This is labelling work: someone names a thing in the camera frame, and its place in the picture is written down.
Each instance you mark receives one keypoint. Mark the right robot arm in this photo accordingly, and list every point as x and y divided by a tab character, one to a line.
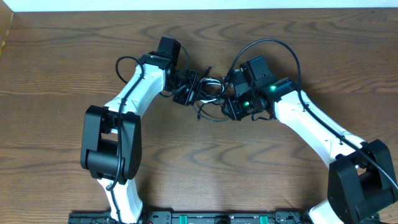
361	177

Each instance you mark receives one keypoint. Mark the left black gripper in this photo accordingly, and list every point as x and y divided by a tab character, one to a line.
189	100

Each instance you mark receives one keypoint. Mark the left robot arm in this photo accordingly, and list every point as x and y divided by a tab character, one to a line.
111	147

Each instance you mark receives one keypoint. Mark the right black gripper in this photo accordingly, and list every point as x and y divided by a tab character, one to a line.
235	112

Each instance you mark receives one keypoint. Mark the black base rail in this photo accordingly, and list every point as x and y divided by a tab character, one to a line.
167	217

